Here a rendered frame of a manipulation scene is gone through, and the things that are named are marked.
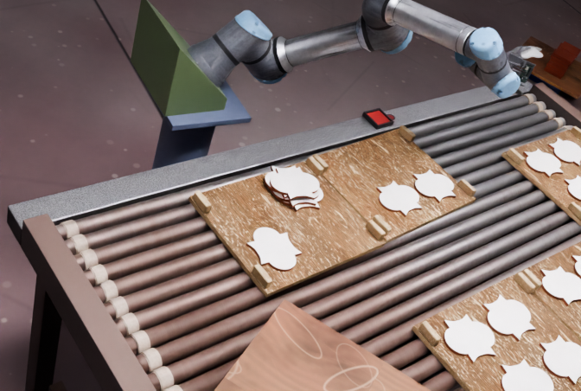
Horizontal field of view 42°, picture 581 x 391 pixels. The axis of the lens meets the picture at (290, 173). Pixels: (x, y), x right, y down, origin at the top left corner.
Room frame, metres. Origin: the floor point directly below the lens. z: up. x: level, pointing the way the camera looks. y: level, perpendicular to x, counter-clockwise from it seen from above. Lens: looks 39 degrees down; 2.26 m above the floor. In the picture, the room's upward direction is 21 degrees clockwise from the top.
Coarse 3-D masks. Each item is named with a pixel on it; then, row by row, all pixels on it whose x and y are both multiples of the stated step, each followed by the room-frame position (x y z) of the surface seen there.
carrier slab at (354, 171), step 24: (360, 144) 1.90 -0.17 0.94; (384, 144) 1.95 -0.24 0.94; (408, 144) 2.00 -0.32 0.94; (336, 168) 1.75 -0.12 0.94; (360, 168) 1.79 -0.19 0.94; (384, 168) 1.83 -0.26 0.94; (408, 168) 1.88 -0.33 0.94; (432, 168) 1.92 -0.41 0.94; (360, 192) 1.68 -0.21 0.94; (456, 192) 1.85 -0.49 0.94; (384, 216) 1.62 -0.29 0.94; (408, 216) 1.66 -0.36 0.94; (432, 216) 1.70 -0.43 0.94; (384, 240) 1.53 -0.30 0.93
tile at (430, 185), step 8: (416, 176) 1.84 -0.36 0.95; (424, 176) 1.85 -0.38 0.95; (432, 176) 1.87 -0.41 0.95; (440, 176) 1.88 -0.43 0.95; (416, 184) 1.80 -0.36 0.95; (424, 184) 1.81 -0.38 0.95; (432, 184) 1.83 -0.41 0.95; (440, 184) 1.84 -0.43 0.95; (448, 184) 1.86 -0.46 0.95; (424, 192) 1.78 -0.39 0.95; (432, 192) 1.79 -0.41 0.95; (440, 192) 1.81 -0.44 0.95; (448, 192) 1.82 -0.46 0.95; (440, 200) 1.77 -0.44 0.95
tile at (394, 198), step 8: (392, 184) 1.76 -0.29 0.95; (384, 192) 1.71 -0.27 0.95; (392, 192) 1.72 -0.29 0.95; (400, 192) 1.74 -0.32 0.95; (408, 192) 1.75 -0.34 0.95; (416, 192) 1.76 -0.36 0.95; (384, 200) 1.67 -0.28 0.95; (392, 200) 1.69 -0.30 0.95; (400, 200) 1.70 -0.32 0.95; (408, 200) 1.72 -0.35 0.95; (416, 200) 1.73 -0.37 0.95; (392, 208) 1.65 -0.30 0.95; (400, 208) 1.66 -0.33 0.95; (408, 208) 1.68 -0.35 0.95; (416, 208) 1.70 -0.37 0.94
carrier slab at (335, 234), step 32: (224, 192) 1.48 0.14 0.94; (256, 192) 1.52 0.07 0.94; (224, 224) 1.36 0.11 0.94; (256, 224) 1.40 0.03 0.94; (288, 224) 1.45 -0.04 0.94; (320, 224) 1.49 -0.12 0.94; (352, 224) 1.54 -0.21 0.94; (256, 256) 1.30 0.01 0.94; (320, 256) 1.38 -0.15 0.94; (352, 256) 1.42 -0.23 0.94
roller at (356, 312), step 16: (544, 224) 1.88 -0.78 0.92; (560, 224) 1.94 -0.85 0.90; (496, 240) 1.72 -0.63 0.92; (512, 240) 1.75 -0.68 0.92; (464, 256) 1.60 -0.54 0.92; (480, 256) 1.63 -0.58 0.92; (432, 272) 1.49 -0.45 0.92; (448, 272) 1.52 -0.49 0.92; (400, 288) 1.39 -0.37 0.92; (416, 288) 1.42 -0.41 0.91; (368, 304) 1.30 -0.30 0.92; (384, 304) 1.32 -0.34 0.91; (320, 320) 1.20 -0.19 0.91; (336, 320) 1.21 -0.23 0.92; (352, 320) 1.24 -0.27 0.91; (224, 368) 0.97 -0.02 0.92; (192, 384) 0.91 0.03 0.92; (208, 384) 0.92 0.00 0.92
